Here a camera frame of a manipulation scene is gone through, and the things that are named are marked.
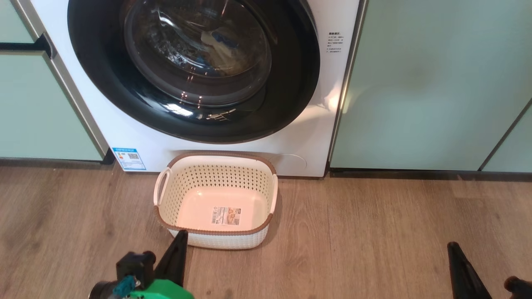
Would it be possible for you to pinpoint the white washing machine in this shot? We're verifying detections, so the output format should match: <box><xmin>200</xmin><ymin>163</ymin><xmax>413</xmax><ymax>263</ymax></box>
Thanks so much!
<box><xmin>28</xmin><ymin>0</ymin><xmax>367</xmax><ymax>178</ymax></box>

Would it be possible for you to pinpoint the white perforated laundry basket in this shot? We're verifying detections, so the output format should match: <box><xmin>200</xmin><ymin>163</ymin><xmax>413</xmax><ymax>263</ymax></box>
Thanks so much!
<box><xmin>153</xmin><ymin>151</ymin><xmax>279</xmax><ymax>250</ymax></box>

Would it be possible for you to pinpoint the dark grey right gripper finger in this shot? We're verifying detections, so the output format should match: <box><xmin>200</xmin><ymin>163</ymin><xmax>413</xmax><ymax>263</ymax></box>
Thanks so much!
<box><xmin>447</xmin><ymin>242</ymin><xmax>475</xmax><ymax>299</ymax></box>
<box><xmin>453</xmin><ymin>242</ymin><xmax>493</xmax><ymax>299</ymax></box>

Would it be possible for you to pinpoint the pale yellow baby garment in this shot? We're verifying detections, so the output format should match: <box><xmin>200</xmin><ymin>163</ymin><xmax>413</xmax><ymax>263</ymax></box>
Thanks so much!
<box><xmin>199</xmin><ymin>28</ymin><xmax>248</xmax><ymax>76</ymax></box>

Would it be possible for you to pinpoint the blue white energy label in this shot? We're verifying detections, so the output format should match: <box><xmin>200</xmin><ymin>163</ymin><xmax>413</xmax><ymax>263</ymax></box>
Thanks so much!
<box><xmin>111</xmin><ymin>147</ymin><xmax>147</xmax><ymax>172</ymax></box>

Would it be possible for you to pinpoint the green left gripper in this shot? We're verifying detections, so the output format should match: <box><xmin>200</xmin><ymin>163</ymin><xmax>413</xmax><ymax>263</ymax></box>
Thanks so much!
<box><xmin>129</xmin><ymin>230</ymin><xmax>195</xmax><ymax>299</ymax></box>

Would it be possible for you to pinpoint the basket product label sticker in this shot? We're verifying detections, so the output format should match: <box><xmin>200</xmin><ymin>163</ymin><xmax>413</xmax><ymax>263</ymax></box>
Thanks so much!
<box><xmin>211</xmin><ymin>206</ymin><xmax>242</xmax><ymax>226</ymax></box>

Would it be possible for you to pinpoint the black round washing machine door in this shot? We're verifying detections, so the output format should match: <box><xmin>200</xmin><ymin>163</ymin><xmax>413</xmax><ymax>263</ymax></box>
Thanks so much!
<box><xmin>67</xmin><ymin>0</ymin><xmax>321</xmax><ymax>145</ymax></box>

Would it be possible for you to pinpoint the mint green cabinet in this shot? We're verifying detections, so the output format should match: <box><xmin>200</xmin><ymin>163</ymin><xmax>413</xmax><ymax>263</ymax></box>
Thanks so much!
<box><xmin>329</xmin><ymin>0</ymin><xmax>532</xmax><ymax>172</ymax></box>
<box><xmin>0</xmin><ymin>0</ymin><xmax>109</xmax><ymax>163</ymax></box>
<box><xmin>479</xmin><ymin>99</ymin><xmax>532</xmax><ymax>173</ymax></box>

